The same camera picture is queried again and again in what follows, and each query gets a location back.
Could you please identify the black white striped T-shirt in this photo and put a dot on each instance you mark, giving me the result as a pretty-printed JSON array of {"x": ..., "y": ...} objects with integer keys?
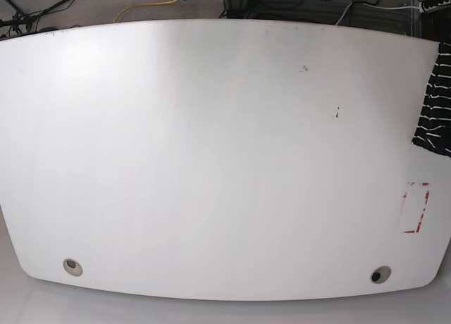
[{"x": 433, "y": 128}]

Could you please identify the red tape rectangle marking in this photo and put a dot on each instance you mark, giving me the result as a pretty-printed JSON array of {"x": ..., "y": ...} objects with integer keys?
[{"x": 413, "y": 206}]

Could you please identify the white power strip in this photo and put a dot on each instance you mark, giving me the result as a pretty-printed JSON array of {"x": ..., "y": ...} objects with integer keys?
[{"x": 430, "y": 6}]

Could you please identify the left table cable grommet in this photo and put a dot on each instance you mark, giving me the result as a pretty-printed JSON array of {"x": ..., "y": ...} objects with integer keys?
[{"x": 72, "y": 267}]

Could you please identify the table cable grommet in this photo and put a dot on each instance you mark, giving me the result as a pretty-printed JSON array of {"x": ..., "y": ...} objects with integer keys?
[
  {"x": 380, "y": 274},
  {"x": 72, "y": 267}
]

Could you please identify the right table cable grommet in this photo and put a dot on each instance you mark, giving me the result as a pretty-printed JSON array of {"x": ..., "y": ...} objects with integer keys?
[{"x": 380, "y": 274}]

